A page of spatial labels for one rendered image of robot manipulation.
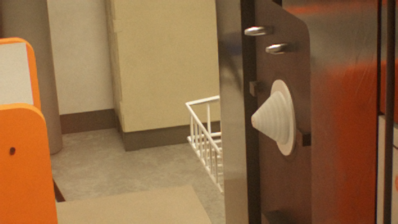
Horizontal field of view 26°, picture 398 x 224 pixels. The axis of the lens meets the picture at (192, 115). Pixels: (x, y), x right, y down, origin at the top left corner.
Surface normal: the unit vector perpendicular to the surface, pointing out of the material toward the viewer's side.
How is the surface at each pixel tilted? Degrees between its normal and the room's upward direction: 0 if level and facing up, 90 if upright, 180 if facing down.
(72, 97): 90
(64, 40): 90
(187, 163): 0
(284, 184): 90
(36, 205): 90
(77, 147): 0
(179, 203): 0
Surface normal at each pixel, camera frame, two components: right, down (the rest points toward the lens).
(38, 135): 0.21, 0.31
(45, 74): 0.76, 0.17
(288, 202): -0.98, 0.12
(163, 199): -0.05, -0.94
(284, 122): -0.45, 0.19
